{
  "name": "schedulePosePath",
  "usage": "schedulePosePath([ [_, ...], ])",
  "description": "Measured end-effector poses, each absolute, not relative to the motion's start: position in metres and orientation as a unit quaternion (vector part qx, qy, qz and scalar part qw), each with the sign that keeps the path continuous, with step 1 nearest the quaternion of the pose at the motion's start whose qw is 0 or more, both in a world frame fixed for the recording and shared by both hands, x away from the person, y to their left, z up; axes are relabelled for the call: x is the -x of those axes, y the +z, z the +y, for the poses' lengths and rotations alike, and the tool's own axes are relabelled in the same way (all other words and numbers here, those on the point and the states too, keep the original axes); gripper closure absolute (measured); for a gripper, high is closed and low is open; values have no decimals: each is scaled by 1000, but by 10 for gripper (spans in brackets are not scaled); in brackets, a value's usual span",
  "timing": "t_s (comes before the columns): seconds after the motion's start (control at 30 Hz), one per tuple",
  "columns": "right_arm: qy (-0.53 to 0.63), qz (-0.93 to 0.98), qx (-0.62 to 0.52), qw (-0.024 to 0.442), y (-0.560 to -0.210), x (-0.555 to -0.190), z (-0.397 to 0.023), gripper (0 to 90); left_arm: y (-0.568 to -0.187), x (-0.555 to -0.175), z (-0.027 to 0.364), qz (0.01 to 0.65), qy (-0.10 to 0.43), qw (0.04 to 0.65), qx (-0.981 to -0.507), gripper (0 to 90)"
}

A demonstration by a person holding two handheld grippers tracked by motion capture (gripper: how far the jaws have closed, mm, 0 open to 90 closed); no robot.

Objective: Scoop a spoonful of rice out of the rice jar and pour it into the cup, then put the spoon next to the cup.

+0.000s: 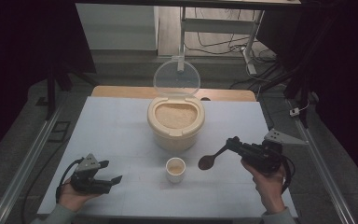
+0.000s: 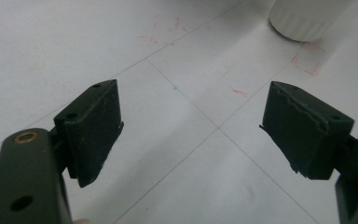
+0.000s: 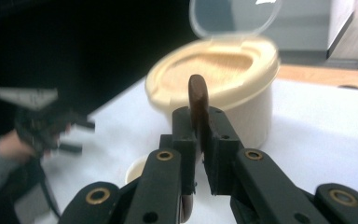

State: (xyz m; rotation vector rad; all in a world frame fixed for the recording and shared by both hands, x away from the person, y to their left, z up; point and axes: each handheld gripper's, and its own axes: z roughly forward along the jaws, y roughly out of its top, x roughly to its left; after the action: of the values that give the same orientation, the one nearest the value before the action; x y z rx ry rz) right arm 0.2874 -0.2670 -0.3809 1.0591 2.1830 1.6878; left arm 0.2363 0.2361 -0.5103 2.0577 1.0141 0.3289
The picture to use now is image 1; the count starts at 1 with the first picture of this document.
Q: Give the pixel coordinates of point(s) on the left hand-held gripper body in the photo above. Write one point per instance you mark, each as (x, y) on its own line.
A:
(90, 185)

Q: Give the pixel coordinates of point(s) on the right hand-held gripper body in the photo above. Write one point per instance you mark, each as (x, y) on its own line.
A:
(261, 154)

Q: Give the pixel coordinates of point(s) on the brown wooden spoon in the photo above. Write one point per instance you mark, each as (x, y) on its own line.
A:
(207, 162)

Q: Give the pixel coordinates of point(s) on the cream rice container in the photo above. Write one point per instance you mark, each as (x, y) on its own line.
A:
(175, 140)

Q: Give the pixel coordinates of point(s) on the white cup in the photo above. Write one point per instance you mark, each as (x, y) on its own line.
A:
(175, 177)

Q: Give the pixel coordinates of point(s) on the rice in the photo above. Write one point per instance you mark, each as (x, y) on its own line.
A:
(176, 170)
(175, 115)

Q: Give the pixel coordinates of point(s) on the person's left hand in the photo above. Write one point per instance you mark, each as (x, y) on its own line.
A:
(73, 200)

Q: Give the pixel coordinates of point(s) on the person's right hand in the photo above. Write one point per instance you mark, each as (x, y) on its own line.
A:
(270, 189)

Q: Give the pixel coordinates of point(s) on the white table mat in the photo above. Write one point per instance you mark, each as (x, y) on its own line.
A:
(121, 130)

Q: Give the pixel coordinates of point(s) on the small white adapter box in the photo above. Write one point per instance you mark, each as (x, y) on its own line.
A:
(294, 112)

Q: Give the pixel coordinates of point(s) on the black stand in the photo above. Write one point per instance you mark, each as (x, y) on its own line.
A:
(51, 93)
(303, 102)

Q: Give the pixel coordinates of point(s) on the wooden table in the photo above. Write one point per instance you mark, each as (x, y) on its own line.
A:
(121, 91)

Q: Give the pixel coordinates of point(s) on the clear round container lid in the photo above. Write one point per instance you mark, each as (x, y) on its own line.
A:
(177, 77)

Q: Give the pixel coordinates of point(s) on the dark curtain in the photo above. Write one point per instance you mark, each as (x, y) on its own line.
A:
(345, 62)
(18, 46)

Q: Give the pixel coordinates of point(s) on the metal rail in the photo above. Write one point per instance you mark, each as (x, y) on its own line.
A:
(28, 161)
(320, 168)

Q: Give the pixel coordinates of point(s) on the black rectangular floor frame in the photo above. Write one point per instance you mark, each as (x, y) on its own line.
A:
(50, 132)

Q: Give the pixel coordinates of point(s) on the white desk frame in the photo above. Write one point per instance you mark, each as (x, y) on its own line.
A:
(217, 25)

